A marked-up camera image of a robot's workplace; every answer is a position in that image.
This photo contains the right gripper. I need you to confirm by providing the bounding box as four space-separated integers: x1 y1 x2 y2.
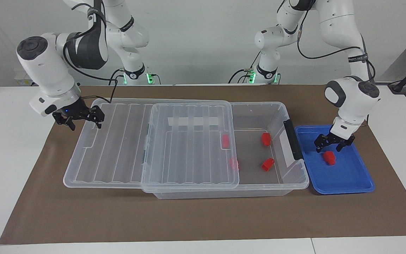
52 98 105 131

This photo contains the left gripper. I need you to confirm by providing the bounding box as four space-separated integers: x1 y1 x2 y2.
314 129 356 153

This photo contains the clear plastic storage box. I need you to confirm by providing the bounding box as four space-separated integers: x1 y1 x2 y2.
152 101 310 200

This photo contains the blue plastic tray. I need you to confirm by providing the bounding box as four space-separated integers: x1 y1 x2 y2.
294 124 376 195

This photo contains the clear plastic ribbed lid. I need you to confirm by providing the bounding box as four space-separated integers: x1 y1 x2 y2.
63 98 241 194

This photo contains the black cable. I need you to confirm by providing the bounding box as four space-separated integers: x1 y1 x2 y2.
63 31 119 105
228 51 262 84
296 0 376 84

